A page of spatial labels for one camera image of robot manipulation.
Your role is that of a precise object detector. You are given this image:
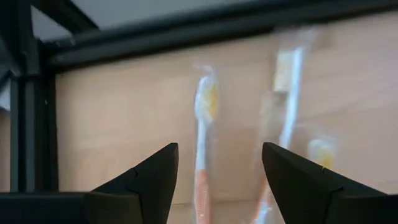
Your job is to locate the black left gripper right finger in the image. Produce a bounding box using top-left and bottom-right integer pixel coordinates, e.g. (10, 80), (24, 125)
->
(261, 142), (398, 224)

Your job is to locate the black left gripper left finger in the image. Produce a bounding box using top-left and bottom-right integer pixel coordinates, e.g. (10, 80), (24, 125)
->
(84, 142), (180, 224)

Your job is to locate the orange toothbrush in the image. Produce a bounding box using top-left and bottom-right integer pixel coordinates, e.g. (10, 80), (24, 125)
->
(306, 133), (340, 172)
(252, 26), (320, 224)
(191, 64), (220, 224)

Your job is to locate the black table frame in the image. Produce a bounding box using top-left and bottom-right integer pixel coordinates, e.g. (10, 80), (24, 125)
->
(0, 0), (398, 194)

